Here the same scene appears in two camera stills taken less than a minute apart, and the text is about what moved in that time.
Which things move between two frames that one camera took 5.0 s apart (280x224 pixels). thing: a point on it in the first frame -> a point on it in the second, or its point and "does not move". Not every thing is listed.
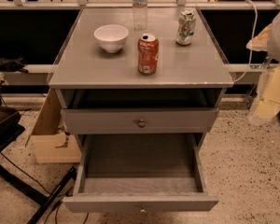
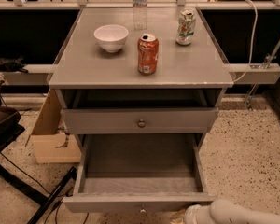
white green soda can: [186, 29] does not move
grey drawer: [145, 173] does not move
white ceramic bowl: [111, 37] does not move
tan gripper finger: [260, 42] -> [178, 217]
